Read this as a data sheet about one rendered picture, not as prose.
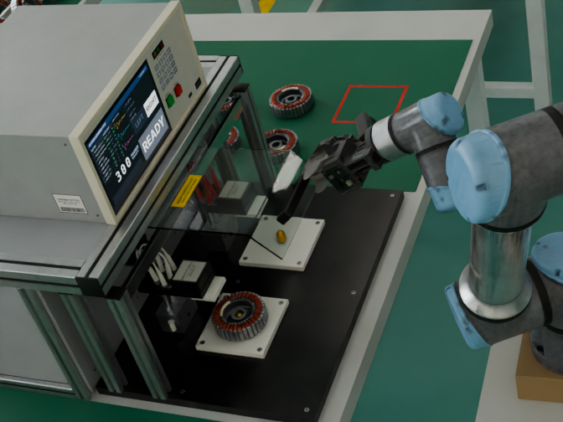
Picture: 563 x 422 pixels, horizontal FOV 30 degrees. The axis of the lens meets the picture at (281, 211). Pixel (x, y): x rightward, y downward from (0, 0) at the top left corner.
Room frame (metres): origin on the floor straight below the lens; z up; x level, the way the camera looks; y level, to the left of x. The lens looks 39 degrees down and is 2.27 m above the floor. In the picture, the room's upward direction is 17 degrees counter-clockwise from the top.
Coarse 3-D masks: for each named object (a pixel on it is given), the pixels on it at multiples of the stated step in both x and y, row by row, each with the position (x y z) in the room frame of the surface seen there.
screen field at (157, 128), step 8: (160, 112) 1.73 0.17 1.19; (152, 120) 1.70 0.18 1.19; (160, 120) 1.72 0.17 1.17; (152, 128) 1.70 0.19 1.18; (160, 128) 1.72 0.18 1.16; (144, 136) 1.67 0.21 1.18; (152, 136) 1.69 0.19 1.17; (160, 136) 1.71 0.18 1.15; (144, 144) 1.66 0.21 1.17; (152, 144) 1.68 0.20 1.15; (144, 152) 1.65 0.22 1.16
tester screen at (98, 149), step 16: (144, 80) 1.72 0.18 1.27; (128, 96) 1.67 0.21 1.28; (144, 96) 1.71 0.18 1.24; (112, 112) 1.62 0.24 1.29; (128, 112) 1.65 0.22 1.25; (112, 128) 1.60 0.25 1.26; (128, 128) 1.64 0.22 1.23; (144, 128) 1.68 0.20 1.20; (96, 144) 1.55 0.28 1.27; (112, 144) 1.59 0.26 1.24; (128, 144) 1.62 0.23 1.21; (96, 160) 1.54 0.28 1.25; (112, 160) 1.57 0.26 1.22; (144, 160) 1.65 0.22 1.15; (112, 176) 1.56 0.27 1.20; (112, 192) 1.54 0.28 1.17
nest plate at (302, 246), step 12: (300, 228) 1.75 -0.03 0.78; (312, 228) 1.74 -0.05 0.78; (252, 240) 1.76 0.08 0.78; (300, 240) 1.71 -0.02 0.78; (312, 240) 1.70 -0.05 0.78; (252, 252) 1.72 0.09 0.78; (264, 252) 1.71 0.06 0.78; (288, 252) 1.69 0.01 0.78; (300, 252) 1.68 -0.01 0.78; (240, 264) 1.71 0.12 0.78; (252, 264) 1.69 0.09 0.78; (264, 264) 1.68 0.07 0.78; (276, 264) 1.66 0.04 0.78; (288, 264) 1.65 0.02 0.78; (300, 264) 1.64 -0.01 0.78
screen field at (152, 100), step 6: (150, 96) 1.72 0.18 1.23; (156, 96) 1.74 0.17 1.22; (150, 102) 1.71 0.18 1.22; (156, 102) 1.73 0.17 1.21; (144, 108) 1.69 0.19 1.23; (150, 108) 1.71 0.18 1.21; (138, 114) 1.67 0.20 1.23; (144, 114) 1.69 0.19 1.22; (150, 114) 1.70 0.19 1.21; (138, 120) 1.67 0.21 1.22; (144, 120) 1.68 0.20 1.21; (138, 126) 1.66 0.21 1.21
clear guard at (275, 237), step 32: (192, 160) 1.72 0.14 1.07; (224, 160) 1.69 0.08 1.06; (256, 160) 1.66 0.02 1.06; (288, 160) 1.63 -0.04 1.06; (224, 192) 1.59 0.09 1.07; (256, 192) 1.56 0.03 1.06; (288, 192) 1.56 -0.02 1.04; (160, 224) 1.55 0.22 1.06; (192, 224) 1.52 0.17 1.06; (224, 224) 1.49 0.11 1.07; (256, 224) 1.47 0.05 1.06; (288, 224) 1.49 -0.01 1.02
